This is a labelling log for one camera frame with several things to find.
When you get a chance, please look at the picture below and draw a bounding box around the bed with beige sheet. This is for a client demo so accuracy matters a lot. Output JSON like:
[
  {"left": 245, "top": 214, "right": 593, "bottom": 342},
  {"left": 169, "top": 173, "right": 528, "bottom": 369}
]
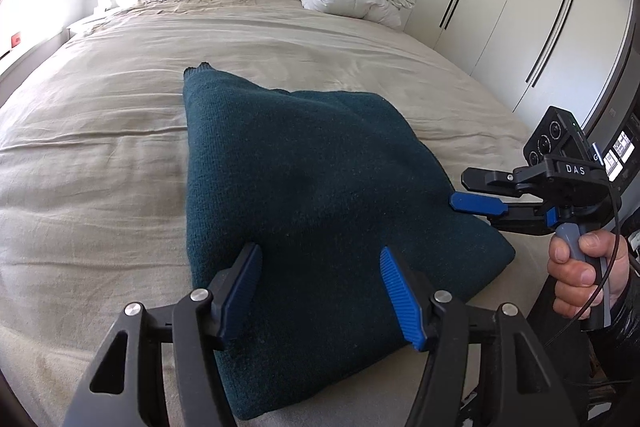
[{"left": 0, "top": 0, "right": 556, "bottom": 427}]

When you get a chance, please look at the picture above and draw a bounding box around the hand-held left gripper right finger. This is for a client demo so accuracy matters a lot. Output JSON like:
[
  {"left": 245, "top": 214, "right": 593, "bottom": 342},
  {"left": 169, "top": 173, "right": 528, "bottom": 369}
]
[{"left": 379, "top": 247, "right": 568, "bottom": 427}]

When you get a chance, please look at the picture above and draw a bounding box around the person's right forearm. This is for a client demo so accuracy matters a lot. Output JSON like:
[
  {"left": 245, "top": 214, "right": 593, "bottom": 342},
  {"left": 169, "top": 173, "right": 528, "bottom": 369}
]
[{"left": 582, "top": 267, "right": 640, "bottom": 427}]

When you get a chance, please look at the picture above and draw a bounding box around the thin black cable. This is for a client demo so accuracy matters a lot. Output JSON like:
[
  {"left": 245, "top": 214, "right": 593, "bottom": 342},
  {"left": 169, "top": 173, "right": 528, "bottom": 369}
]
[{"left": 542, "top": 177, "right": 640, "bottom": 349}]

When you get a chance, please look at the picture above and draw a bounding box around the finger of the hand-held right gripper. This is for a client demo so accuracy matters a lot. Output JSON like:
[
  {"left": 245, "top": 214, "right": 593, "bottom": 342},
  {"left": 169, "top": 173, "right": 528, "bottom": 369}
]
[
  {"left": 449, "top": 192, "right": 559, "bottom": 236},
  {"left": 460, "top": 158, "right": 552, "bottom": 198}
]

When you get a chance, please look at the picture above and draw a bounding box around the person's right hand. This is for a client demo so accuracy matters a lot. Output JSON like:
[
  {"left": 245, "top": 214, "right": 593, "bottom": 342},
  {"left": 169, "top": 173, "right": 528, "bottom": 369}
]
[{"left": 547, "top": 229, "right": 632, "bottom": 320}]

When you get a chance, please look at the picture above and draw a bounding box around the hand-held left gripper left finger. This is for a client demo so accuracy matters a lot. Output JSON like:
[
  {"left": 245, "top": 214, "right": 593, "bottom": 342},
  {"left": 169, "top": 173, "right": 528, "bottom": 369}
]
[{"left": 62, "top": 242, "right": 263, "bottom": 427}]

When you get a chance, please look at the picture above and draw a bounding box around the dark teal knit sweater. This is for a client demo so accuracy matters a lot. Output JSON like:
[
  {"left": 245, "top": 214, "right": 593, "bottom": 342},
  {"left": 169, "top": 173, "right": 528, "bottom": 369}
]
[{"left": 181, "top": 62, "right": 517, "bottom": 422}]

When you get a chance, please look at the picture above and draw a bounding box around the grey appliance with display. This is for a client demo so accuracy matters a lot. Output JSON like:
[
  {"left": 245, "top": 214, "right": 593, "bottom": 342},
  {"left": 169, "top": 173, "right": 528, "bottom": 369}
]
[{"left": 582, "top": 0, "right": 640, "bottom": 200}]

